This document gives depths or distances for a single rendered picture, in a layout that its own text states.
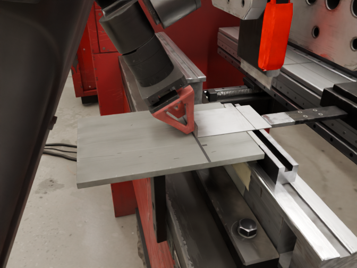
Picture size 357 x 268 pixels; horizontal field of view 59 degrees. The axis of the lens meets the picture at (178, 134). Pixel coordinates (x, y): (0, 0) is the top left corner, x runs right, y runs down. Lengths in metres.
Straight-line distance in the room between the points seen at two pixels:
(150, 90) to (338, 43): 0.25
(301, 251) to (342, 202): 1.65
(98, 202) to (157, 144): 1.44
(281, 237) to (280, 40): 0.27
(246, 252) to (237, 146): 0.15
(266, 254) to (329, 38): 0.29
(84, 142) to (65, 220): 1.36
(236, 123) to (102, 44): 0.87
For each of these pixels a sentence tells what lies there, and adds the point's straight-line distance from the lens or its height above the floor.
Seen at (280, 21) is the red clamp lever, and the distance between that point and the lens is 0.31.
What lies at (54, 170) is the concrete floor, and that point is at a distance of 2.22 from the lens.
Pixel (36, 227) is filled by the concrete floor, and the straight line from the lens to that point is 1.87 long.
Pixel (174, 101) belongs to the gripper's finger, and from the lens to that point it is 0.44.
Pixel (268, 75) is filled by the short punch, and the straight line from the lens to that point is 0.47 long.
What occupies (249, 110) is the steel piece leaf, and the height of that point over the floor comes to 1.00.
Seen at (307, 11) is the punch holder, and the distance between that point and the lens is 0.33.
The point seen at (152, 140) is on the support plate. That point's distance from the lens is 0.49.
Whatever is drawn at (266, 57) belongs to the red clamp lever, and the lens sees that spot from 0.32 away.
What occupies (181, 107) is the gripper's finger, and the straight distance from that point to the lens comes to 0.54.
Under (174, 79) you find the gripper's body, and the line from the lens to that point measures 0.43.
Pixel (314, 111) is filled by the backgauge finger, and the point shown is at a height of 1.01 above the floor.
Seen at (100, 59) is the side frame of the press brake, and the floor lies 0.87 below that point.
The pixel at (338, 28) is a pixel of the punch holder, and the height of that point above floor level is 1.20.
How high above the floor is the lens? 1.26
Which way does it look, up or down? 31 degrees down
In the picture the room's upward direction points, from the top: straight up
